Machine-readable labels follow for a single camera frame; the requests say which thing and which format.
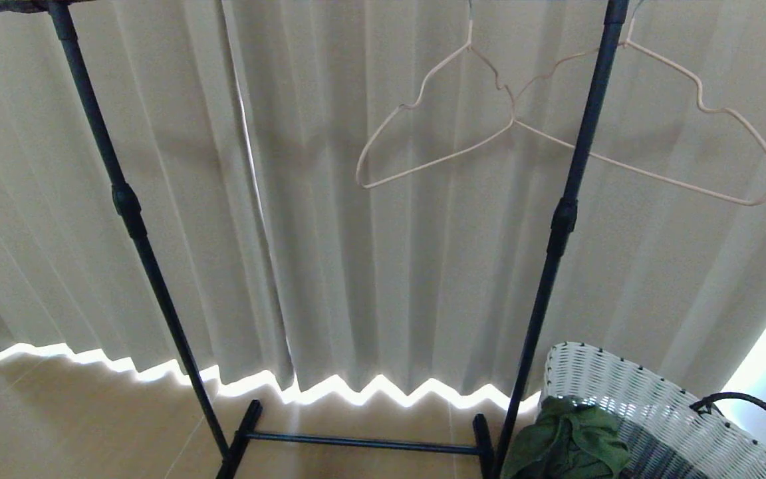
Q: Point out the black clothes rack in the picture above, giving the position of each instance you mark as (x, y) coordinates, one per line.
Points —
(127, 203)

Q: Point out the green garment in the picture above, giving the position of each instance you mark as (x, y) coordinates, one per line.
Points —
(556, 446)

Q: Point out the white laundry basket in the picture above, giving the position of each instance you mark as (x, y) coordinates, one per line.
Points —
(596, 372)

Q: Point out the pink clothes hanger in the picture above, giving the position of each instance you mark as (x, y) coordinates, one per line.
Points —
(436, 156)
(655, 170)

